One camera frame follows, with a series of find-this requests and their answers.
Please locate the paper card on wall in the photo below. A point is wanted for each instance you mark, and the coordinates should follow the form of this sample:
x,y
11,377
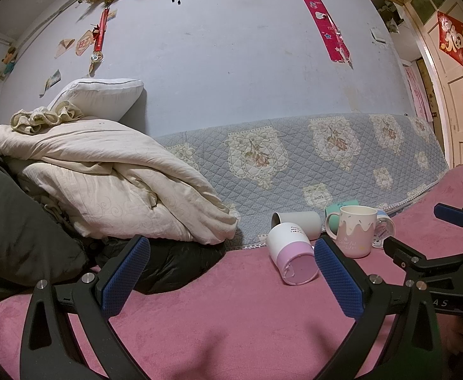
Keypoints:
x,y
50,82

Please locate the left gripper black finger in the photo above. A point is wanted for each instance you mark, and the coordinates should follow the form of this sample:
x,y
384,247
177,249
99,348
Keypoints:
x,y
413,263

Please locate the red tassel wall ornament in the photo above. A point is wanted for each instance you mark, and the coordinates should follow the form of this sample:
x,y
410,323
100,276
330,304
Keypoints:
x,y
98,34

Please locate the white and lilac cup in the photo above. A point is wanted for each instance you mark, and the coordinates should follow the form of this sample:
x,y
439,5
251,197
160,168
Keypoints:
x,y
292,253

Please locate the red hanging scroll banner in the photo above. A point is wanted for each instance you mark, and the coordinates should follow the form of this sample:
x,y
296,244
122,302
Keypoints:
x,y
331,35

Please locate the beige crumpled cloth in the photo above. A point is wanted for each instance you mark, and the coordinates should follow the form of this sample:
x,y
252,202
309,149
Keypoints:
x,y
42,118

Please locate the red fu door sticker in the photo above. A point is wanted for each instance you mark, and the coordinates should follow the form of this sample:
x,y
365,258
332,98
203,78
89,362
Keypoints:
x,y
451,36

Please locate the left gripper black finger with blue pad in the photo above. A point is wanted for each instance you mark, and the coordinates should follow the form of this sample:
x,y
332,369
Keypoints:
x,y
49,347
413,348

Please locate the white pillow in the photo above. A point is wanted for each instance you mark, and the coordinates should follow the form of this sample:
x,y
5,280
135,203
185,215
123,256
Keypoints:
x,y
102,98

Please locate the grey lying cup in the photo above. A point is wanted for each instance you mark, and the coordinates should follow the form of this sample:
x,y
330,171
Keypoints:
x,y
309,221

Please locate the mint green cup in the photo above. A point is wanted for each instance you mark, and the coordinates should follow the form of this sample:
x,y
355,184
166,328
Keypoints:
x,y
334,208

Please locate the pink hanging towel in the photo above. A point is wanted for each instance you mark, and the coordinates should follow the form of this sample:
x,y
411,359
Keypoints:
x,y
422,109

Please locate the grey floral quilted cover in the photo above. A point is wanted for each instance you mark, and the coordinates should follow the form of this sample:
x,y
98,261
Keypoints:
x,y
299,164

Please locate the dark green jacket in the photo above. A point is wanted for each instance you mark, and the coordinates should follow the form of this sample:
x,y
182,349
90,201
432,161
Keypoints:
x,y
34,245

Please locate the small plush doll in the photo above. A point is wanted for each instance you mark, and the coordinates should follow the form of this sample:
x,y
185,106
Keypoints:
x,y
9,62

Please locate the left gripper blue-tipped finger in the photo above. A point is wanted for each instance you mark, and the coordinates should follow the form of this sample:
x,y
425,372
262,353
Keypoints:
x,y
449,214

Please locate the white wall switch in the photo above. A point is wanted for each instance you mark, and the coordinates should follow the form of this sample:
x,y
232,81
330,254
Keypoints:
x,y
377,36

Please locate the pink drip pattern mug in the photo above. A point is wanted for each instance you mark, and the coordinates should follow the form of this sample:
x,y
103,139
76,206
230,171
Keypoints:
x,y
355,230

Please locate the paper fan decoration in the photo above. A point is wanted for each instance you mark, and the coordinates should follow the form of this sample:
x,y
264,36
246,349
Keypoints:
x,y
79,46

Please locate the cream wooden door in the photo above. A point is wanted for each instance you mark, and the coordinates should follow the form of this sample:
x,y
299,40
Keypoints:
x,y
446,73

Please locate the cream folded quilt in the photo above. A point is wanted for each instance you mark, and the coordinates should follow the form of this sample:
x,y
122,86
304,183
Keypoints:
x,y
114,181

